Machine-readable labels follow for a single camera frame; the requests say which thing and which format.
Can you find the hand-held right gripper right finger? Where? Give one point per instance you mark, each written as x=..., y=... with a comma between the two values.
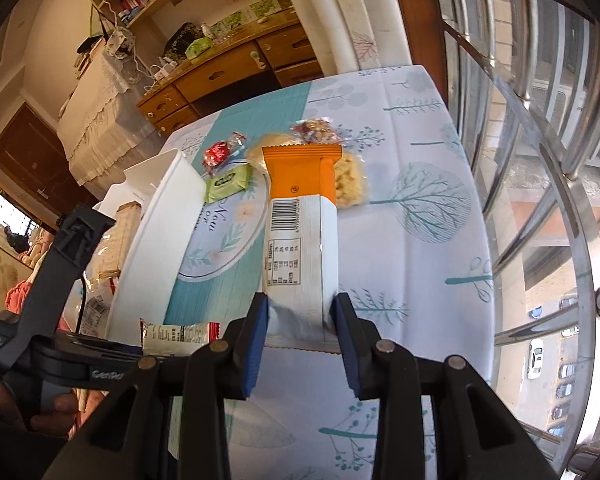
x=349, y=347

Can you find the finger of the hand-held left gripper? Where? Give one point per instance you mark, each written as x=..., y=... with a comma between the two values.
x=95, y=365
x=55, y=280

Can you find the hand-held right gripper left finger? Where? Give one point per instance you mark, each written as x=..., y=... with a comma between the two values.
x=254, y=345

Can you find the white packet with red ends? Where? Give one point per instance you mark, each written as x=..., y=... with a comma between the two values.
x=180, y=335

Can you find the white plastic organizer box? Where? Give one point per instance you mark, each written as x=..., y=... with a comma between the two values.
x=155, y=240

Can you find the orange and white snack packet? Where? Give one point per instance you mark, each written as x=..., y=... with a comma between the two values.
x=300, y=240

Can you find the person's left hand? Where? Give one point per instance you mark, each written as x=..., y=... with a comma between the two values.
x=55, y=410

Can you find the pink bedding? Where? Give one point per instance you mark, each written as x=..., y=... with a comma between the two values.
x=22, y=297

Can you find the labelled clear snack packet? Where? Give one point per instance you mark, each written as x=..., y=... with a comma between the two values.
x=96, y=315

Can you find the tree print tablecloth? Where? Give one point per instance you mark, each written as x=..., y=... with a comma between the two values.
x=420, y=260

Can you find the brown wooden door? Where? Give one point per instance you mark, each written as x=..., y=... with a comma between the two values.
x=35, y=155

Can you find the white lace cover cloth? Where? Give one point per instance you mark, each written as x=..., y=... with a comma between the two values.
x=105, y=125

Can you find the green snack packet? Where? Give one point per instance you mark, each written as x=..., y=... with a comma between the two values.
x=227, y=184

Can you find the pale puffed rice snack packet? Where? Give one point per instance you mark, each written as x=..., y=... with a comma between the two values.
x=351, y=180

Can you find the red round candy packet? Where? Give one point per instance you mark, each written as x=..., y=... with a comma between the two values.
x=220, y=152

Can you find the clear nut brittle packet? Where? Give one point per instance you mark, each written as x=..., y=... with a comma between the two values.
x=317, y=130

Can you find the metal window railing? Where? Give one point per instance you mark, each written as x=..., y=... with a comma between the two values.
x=545, y=185

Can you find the black patterned box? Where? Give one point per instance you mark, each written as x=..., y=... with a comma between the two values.
x=182, y=40

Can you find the green tissue pack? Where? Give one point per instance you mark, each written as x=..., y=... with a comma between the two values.
x=198, y=48

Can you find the wooden desk with drawers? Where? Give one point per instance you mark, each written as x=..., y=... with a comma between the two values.
x=230, y=70

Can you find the row of green boxes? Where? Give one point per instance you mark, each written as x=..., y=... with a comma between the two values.
x=245, y=15

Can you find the white floral curtain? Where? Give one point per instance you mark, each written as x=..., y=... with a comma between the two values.
x=340, y=10

